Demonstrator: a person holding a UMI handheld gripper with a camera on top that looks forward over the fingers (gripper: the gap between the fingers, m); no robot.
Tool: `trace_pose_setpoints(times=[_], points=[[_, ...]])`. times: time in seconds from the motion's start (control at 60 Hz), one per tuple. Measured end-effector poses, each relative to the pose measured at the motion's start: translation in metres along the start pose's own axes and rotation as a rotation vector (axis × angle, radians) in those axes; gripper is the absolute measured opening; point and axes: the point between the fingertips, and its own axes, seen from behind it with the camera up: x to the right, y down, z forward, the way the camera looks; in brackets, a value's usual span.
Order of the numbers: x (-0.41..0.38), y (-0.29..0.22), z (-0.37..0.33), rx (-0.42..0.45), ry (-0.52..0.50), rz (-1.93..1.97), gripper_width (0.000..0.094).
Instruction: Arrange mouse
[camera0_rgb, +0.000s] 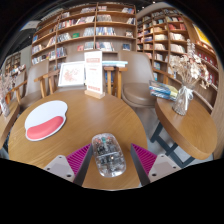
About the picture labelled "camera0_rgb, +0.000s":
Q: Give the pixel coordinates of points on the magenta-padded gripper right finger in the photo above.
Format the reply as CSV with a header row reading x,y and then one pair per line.
x,y
161,165

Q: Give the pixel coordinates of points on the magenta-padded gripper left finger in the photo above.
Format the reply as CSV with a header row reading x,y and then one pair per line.
x,y
61,165

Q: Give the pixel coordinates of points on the transparent computer mouse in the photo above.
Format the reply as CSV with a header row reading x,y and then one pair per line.
x,y
108,156

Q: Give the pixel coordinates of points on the glass vase with beige flowers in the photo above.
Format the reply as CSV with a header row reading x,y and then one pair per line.
x,y
182,100

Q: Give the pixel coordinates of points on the stack of blue-yellow books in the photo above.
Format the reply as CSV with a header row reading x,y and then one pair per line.
x,y
163,90

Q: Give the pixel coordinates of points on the glass vase with pink flowers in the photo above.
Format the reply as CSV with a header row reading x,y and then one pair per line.
x,y
4,106

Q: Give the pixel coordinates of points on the brown leather armchair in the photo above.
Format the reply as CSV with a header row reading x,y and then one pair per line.
x,y
138,83
110,80
31,83

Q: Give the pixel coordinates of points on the white framed red-print picture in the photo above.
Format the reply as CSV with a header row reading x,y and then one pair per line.
x,y
71,74

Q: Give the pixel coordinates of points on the white sign on wooden stand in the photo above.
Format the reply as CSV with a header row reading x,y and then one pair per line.
x,y
94,73

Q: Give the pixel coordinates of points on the light blue book stack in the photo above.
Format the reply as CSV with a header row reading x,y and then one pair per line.
x,y
115,63

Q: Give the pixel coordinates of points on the distant wooden bookshelf unit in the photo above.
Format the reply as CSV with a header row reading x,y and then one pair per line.
x,y
11,63

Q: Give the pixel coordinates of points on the curved wooden bookshelf unit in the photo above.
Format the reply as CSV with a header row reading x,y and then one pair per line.
x,y
163,36

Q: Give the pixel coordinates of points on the white hanging ceiling panel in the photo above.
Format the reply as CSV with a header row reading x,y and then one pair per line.
x,y
30,25

